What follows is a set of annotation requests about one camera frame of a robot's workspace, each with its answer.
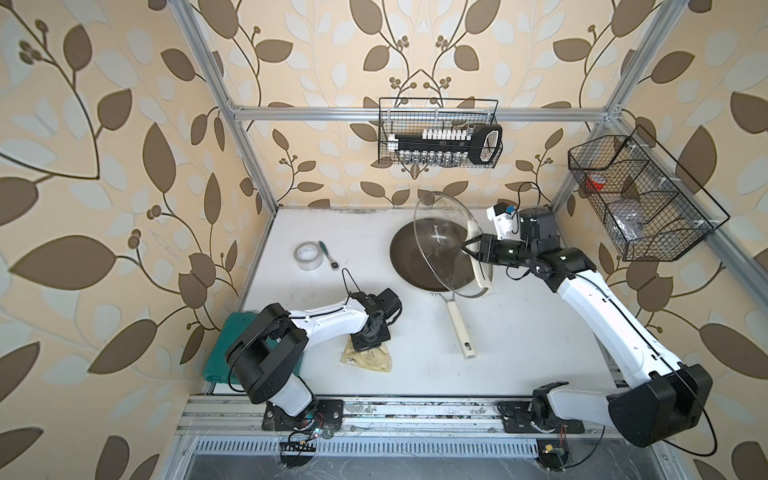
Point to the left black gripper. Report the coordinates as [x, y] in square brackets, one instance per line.
[361, 345]

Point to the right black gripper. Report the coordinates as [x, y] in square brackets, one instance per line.
[488, 244]

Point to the yellow cleaning cloth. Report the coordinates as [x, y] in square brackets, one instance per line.
[377, 359]

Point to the glass pot lid cream handle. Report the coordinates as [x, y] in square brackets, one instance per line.
[441, 224]

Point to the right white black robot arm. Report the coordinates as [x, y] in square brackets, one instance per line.
[663, 396]

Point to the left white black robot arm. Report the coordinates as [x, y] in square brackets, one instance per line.
[294, 406]

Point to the clear tape roll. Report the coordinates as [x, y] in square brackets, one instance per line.
[308, 256]

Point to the black white tool in basket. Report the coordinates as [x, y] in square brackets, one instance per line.
[475, 145]

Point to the red tape roll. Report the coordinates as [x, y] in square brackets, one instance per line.
[595, 182]

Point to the green mat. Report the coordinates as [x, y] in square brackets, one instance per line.
[256, 350]

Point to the clear plastic bag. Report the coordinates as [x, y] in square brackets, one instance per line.
[629, 217]

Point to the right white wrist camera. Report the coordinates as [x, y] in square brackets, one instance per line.
[505, 220]

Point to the dark frying pan cream handle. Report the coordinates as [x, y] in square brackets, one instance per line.
[410, 265]

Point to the black wire basket back wall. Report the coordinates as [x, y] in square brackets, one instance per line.
[413, 114]

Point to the black wire basket wall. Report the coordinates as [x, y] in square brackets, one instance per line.
[678, 210]
[413, 114]

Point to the black wire basket right wall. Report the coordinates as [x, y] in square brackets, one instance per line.
[678, 210]

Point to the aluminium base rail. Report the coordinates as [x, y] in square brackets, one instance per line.
[371, 426]

